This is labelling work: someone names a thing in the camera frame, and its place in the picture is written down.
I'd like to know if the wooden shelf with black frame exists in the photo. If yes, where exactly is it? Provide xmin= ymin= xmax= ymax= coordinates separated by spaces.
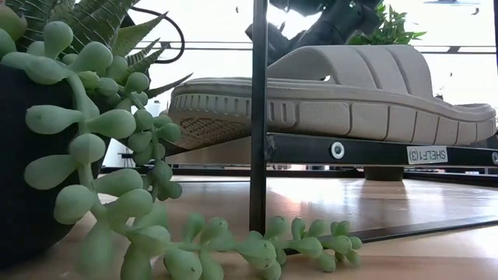
xmin=163 ymin=0 xmax=498 ymax=256

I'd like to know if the white shelf label sticker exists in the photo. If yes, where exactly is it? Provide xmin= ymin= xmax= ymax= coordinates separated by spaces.
xmin=406 ymin=145 xmax=449 ymax=165

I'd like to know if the potted green succulent plant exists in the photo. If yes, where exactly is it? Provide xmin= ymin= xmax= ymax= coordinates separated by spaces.
xmin=0 ymin=0 xmax=363 ymax=280

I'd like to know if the grey rubber slide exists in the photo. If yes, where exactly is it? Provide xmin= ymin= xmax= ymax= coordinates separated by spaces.
xmin=167 ymin=44 xmax=498 ymax=151

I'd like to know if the black metal table frame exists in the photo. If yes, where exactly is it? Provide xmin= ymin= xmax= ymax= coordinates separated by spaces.
xmin=100 ymin=165 xmax=498 ymax=187

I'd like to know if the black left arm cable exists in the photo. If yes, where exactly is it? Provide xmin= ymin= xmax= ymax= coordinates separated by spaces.
xmin=128 ymin=5 xmax=186 ymax=65

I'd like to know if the potted leafy green plant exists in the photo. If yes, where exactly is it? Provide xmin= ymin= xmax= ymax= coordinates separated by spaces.
xmin=347 ymin=2 xmax=427 ymax=182

